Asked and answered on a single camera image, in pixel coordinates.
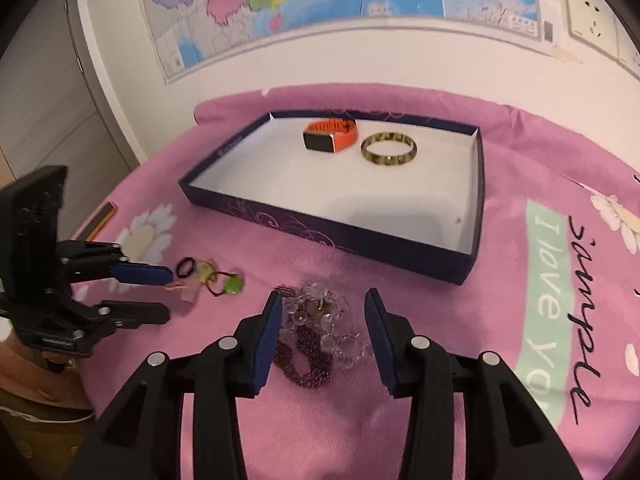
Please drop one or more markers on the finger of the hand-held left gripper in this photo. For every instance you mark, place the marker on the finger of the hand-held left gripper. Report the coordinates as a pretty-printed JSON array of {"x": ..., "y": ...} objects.
[
  {"x": 142, "y": 275},
  {"x": 142, "y": 313}
]

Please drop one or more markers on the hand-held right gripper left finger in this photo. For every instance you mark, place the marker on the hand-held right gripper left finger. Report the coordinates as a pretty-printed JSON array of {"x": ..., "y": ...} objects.
[{"x": 267, "y": 340}]

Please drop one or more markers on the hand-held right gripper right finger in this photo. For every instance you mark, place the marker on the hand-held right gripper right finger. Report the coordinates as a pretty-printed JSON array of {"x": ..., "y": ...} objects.
[{"x": 377, "y": 340}]

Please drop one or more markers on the pink charm with loop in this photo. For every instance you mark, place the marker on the pink charm with loop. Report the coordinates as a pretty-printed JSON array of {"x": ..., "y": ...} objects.
[{"x": 187, "y": 294}]

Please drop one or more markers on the white shallow tray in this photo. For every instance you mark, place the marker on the white shallow tray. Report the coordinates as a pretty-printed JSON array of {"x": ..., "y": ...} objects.
[{"x": 300, "y": 200}]

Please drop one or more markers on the person's left hand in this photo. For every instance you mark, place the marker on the person's left hand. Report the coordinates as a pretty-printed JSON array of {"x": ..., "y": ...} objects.
[{"x": 35, "y": 380}]

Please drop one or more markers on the pink printed blanket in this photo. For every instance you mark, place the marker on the pink printed blanket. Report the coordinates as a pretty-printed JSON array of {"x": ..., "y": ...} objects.
[{"x": 450, "y": 350}]

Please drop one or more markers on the tortoiseshell bangle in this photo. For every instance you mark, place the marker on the tortoiseshell bangle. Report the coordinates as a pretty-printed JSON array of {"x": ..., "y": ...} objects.
[{"x": 389, "y": 162}]

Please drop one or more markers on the grey wardrobe door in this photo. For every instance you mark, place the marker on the grey wardrobe door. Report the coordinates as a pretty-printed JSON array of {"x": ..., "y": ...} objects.
[{"x": 45, "y": 90}]

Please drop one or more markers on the orange smart band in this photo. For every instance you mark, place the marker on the orange smart band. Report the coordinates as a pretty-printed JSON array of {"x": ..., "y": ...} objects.
[{"x": 345, "y": 135}]

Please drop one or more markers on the white wall socket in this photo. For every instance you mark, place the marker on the white wall socket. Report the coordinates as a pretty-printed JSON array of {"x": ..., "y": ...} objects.
[
  {"x": 631, "y": 55},
  {"x": 590, "y": 15}
]

